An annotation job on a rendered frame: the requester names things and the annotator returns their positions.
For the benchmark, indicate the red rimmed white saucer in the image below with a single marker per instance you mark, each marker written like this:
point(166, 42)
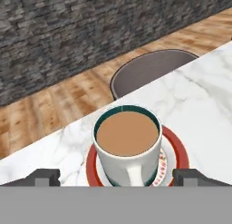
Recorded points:
point(178, 152)

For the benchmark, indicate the white cup of tea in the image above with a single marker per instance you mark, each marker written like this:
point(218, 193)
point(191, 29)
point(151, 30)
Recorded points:
point(128, 143)

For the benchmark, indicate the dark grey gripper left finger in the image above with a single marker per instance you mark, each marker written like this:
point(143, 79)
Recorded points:
point(45, 176)

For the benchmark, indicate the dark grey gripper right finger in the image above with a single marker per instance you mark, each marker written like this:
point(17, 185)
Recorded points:
point(186, 177)

